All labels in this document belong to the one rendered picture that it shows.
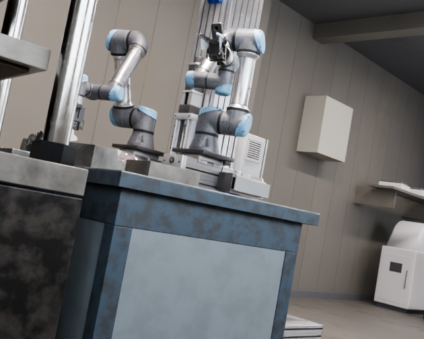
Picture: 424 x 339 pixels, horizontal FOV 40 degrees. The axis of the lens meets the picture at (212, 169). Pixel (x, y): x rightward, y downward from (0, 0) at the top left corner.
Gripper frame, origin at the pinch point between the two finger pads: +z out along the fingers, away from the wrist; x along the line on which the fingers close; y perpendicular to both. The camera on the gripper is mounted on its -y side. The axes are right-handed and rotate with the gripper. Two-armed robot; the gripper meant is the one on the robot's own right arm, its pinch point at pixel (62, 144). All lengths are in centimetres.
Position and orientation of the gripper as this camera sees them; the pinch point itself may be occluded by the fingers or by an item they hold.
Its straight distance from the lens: 291.2
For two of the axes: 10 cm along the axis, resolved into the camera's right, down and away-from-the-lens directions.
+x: -6.2, -0.5, 7.9
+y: 7.7, 1.9, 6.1
